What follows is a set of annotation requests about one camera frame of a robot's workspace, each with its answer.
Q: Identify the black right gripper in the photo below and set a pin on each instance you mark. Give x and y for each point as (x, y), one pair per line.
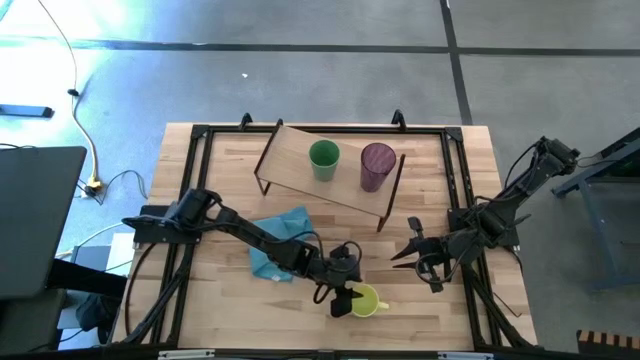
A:
(450, 247)

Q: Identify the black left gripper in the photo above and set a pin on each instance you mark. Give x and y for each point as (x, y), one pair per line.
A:
(327, 270)

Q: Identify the tall purple ribbed cup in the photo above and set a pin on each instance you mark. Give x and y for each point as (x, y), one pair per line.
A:
(376, 165)

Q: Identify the green plastic cup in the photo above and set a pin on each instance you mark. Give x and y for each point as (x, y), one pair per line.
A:
(324, 160)

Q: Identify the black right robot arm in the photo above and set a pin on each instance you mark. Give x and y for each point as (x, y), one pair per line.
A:
(520, 195)

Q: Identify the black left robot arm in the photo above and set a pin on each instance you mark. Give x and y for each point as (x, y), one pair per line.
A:
(240, 230)

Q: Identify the wooden shelf with black legs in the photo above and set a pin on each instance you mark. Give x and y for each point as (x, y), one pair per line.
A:
(300, 165)

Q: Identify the teal blue cloth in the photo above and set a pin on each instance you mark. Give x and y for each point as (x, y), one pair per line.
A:
(282, 225)

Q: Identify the blue-grey metal table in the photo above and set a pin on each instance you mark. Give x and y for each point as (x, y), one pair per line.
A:
(600, 215)

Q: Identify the striped orange black object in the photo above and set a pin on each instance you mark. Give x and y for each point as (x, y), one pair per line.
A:
(607, 340)

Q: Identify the white box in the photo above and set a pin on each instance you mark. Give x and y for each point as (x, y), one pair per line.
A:
(121, 252)

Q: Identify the black chair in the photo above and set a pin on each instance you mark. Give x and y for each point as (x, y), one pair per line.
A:
(85, 285)

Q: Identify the grey desk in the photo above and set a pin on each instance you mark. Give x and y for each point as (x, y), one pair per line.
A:
(37, 220)

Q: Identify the flat black floor object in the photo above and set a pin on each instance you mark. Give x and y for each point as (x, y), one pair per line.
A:
(25, 111)

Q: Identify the white camera bracket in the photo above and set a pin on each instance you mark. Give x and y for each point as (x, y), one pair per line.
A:
(186, 354)
(465, 355)

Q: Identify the black metal table frame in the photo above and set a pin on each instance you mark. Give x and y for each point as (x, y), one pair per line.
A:
(325, 129)

